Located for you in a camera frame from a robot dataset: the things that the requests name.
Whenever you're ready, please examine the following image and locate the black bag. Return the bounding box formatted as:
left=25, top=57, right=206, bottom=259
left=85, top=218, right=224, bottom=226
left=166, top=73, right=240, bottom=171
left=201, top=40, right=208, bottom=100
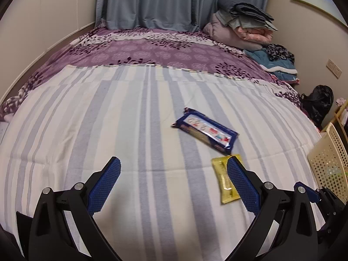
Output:
left=300, top=85, right=334, bottom=129

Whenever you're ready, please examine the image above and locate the dark patterned cloth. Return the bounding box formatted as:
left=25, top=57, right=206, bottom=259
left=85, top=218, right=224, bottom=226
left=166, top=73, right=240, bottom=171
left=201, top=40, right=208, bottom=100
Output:
left=262, top=43, right=295, bottom=68

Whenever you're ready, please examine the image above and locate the grey folded blanket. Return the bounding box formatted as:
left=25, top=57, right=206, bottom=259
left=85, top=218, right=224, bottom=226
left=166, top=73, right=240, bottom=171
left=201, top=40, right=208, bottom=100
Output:
left=217, top=0, right=278, bottom=32

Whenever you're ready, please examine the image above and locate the blue folded blanket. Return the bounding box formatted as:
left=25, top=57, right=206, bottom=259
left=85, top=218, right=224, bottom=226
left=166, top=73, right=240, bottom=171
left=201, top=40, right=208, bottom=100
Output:
left=243, top=47, right=299, bottom=83

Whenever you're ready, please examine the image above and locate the small yellow snack packet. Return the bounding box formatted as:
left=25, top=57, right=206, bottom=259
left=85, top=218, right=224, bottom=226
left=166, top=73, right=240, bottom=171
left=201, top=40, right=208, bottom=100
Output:
left=211, top=154, right=242, bottom=205

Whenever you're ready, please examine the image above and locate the wall switch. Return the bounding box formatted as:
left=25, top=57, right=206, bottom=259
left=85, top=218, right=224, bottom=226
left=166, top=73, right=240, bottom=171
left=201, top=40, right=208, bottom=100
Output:
left=326, top=59, right=343, bottom=79

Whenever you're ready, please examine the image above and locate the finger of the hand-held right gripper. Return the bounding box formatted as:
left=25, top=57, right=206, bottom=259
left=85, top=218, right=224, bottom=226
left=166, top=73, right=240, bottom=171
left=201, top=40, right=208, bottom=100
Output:
left=295, top=181, right=331, bottom=205

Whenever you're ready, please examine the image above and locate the cream perforated plastic basket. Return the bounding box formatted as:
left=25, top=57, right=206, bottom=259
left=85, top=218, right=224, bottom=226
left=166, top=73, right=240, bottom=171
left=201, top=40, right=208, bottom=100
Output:
left=307, top=122, right=348, bottom=204

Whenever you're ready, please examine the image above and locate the striped blanket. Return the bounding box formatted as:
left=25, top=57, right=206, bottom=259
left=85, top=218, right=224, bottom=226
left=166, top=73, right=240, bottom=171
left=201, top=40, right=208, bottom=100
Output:
left=0, top=64, right=335, bottom=261

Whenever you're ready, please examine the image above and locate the purple patterned bedsheet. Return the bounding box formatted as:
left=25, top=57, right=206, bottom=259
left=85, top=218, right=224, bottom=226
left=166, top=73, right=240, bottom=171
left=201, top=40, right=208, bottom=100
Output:
left=0, top=24, right=321, bottom=131

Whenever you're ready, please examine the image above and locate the wooden rack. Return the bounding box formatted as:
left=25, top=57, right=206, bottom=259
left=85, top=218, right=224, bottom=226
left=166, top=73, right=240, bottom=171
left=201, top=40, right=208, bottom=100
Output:
left=322, top=105, right=348, bottom=136

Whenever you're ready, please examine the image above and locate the pink folded quilt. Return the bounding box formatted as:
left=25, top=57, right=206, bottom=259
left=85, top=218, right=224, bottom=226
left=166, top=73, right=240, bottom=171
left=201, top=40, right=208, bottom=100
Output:
left=234, top=26, right=274, bottom=44

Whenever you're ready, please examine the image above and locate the mauve quilt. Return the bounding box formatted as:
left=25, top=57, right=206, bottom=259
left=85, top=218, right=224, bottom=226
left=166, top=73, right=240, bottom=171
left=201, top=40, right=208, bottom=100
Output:
left=203, top=13, right=261, bottom=51

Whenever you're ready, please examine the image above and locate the blue snack packet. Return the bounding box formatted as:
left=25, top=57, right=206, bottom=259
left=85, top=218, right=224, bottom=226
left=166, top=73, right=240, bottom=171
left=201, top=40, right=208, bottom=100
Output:
left=171, top=107, right=240, bottom=155

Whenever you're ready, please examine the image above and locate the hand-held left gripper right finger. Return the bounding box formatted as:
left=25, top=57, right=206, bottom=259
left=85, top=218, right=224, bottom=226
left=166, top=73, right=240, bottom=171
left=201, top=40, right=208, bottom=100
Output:
left=226, top=158, right=318, bottom=261

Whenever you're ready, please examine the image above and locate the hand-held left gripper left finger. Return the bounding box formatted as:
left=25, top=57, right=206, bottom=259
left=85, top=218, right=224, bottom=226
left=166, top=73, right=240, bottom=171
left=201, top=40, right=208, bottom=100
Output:
left=28, top=156, right=122, bottom=261

